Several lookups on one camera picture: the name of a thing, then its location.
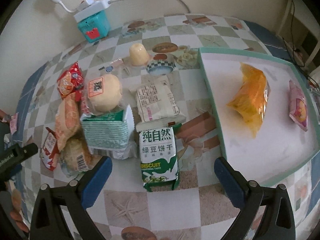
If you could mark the round bun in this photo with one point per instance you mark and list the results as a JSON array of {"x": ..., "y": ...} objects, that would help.
[{"x": 107, "y": 92}]

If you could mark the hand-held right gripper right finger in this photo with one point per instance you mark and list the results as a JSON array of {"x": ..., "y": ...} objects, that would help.
[{"x": 230, "y": 180}]

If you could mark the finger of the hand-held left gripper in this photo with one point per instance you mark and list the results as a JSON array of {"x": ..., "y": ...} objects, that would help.
[{"x": 27, "y": 150}]

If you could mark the white text-printed snack packet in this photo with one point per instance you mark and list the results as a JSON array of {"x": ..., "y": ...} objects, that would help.
[{"x": 157, "y": 100}]

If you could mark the green white biscuit packet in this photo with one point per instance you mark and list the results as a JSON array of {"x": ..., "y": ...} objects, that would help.
[{"x": 158, "y": 155}]

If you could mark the teal-edged cardboard tray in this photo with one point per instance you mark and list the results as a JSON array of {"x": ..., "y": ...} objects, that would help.
[{"x": 250, "y": 142}]

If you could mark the white power strip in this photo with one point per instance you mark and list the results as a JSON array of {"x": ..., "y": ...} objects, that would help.
[{"x": 92, "y": 8}]

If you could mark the orange snack packet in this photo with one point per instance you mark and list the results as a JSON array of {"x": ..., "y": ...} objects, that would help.
[{"x": 252, "y": 97}]

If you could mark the teal storage box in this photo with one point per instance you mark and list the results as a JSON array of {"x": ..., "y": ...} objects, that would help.
[{"x": 93, "y": 28}]

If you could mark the pink paper scrap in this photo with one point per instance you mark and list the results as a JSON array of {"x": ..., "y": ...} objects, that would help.
[{"x": 13, "y": 123}]

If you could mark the red peanut snack packet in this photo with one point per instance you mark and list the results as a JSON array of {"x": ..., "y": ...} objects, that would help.
[{"x": 77, "y": 77}]

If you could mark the magenta snack packet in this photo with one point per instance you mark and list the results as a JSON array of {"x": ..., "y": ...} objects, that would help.
[{"x": 297, "y": 105}]

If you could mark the small red snack packet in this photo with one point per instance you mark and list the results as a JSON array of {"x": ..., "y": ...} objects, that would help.
[{"x": 65, "y": 85}]

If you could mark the person's left hand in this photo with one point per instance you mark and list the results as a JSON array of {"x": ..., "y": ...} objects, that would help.
[{"x": 18, "y": 221}]

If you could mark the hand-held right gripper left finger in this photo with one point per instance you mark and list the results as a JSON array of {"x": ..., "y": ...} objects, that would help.
[{"x": 97, "y": 180}]

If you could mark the large red snack packet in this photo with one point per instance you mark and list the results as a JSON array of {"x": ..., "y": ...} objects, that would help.
[{"x": 48, "y": 152}]

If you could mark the orange printed bread packet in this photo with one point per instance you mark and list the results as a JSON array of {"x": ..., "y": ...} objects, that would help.
[{"x": 67, "y": 120}]

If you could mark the yellow jelly cup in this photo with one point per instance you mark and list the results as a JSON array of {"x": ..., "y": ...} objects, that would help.
[{"x": 138, "y": 53}]

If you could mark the green striped snack packet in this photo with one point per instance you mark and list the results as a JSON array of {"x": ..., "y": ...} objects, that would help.
[{"x": 105, "y": 132}]

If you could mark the clear barcode snack packet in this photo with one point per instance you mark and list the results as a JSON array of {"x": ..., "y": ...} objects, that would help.
[{"x": 75, "y": 155}]

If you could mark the white cutout shelf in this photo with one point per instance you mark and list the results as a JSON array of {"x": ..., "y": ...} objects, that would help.
[{"x": 303, "y": 30}]

